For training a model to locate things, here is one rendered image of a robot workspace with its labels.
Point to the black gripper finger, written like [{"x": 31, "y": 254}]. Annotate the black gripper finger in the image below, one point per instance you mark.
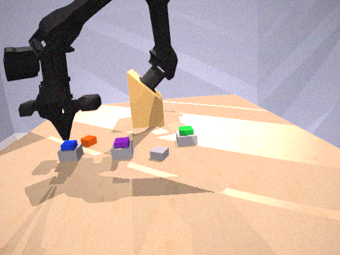
[
  {"x": 68, "y": 121},
  {"x": 58, "y": 124}
]

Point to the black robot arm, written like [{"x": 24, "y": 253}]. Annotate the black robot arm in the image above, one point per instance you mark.
[{"x": 59, "y": 29}]

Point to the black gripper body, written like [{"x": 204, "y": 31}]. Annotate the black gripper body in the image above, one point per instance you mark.
[{"x": 85, "y": 103}]

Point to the blue button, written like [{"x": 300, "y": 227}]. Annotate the blue button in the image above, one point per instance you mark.
[{"x": 70, "y": 151}]

